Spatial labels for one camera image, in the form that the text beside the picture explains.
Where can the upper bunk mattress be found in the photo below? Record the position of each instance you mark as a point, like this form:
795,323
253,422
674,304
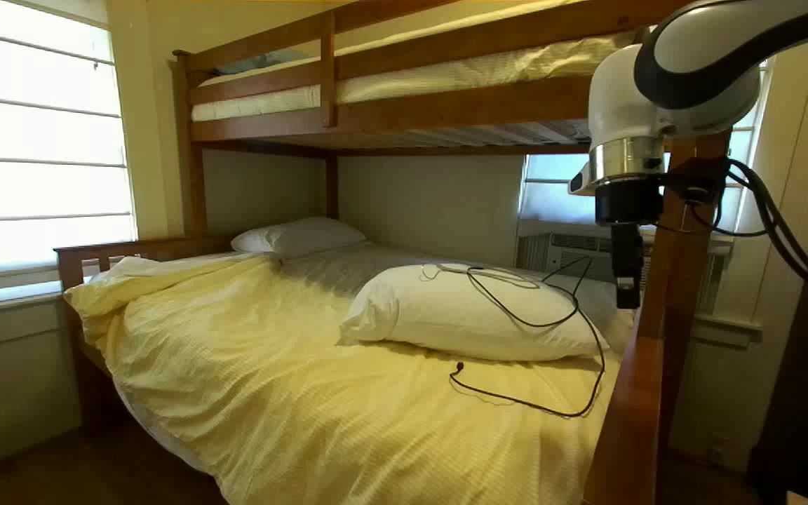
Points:
448,77

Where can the white front pillow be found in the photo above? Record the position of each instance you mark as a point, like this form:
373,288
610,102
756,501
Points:
469,311

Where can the yellow comforter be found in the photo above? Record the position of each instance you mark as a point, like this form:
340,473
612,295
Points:
237,365

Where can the window air conditioner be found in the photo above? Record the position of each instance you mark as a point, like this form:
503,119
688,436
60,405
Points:
572,247

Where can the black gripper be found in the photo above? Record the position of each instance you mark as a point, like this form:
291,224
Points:
625,209

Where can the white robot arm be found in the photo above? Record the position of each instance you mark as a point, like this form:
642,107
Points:
694,74

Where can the white back pillow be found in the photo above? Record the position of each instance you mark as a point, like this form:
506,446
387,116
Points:
300,236

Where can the white window blind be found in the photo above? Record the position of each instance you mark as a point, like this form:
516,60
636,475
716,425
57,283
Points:
64,156

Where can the white pillow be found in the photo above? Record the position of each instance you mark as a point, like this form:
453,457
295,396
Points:
300,236
469,311

